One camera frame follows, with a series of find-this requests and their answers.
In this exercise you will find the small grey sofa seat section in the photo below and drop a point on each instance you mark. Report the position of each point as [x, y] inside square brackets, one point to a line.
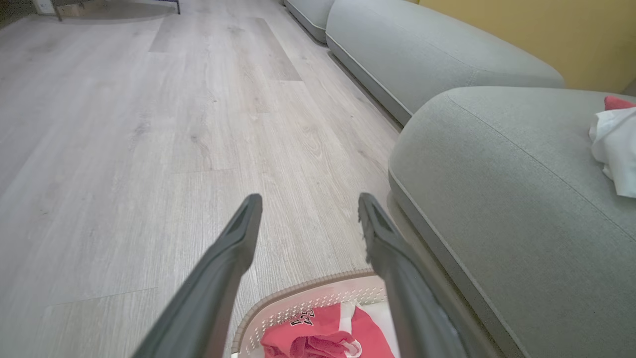
[310, 12]

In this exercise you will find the red jersey with white stripes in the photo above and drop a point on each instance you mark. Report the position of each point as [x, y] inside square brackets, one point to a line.
[318, 333]

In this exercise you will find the dark metal furniture frame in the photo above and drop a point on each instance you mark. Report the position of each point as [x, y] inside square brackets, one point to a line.
[57, 11]

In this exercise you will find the red cloth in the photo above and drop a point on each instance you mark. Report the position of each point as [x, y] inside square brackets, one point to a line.
[616, 103]

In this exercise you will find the brown cardboard box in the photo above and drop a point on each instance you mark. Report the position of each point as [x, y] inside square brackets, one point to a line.
[72, 10]

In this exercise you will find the white cloth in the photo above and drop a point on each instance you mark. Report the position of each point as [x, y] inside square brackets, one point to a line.
[618, 144]

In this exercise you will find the long grey sofa seat section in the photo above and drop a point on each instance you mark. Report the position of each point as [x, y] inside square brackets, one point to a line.
[412, 49]

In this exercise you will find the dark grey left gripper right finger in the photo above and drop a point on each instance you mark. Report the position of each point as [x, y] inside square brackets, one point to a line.
[407, 298]

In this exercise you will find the white and brown laundry basket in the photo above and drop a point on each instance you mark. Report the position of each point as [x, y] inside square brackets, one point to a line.
[298, 303]

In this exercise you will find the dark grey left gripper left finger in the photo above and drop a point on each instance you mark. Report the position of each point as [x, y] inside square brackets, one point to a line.
[213, 288]

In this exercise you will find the small white box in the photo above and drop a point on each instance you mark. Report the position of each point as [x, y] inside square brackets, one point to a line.
[44, 6]

